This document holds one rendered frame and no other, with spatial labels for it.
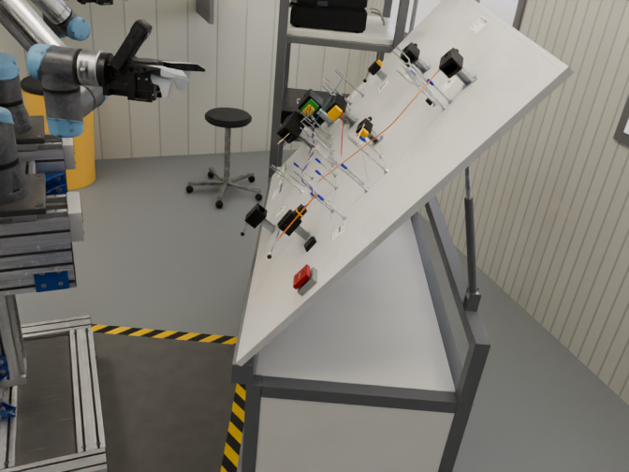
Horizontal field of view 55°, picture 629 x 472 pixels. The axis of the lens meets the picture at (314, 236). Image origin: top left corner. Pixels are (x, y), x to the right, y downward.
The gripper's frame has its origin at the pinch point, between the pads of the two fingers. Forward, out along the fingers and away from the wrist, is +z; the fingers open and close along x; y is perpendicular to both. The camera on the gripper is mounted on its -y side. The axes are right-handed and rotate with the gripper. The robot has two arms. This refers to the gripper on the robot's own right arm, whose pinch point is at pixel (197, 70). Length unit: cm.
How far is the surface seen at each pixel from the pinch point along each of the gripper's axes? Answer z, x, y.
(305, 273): 27, -3, 45
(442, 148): 55, -9, 12
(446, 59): 54, -24, -6
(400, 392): 56, -7, 78
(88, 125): -136, -264, 79
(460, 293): 70, -25, 55
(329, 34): 22, -120, -4
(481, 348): 73, -4, 59
